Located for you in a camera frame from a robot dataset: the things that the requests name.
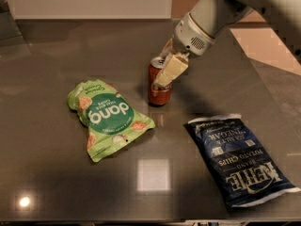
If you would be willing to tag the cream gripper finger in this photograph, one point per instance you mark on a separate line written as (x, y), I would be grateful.
(168, 50)
(173, 67)

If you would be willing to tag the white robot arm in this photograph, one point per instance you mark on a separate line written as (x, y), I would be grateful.
(284, 17)

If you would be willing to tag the red coke can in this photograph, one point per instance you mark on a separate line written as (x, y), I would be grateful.
(157, 96)

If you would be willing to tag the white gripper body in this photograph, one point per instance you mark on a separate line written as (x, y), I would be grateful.
(189, 38)

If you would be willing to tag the blue kettle chips bag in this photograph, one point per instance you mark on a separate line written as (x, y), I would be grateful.
(243, 170)

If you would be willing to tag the green rice chip bag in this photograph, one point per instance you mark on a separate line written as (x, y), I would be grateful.
(110, 121)

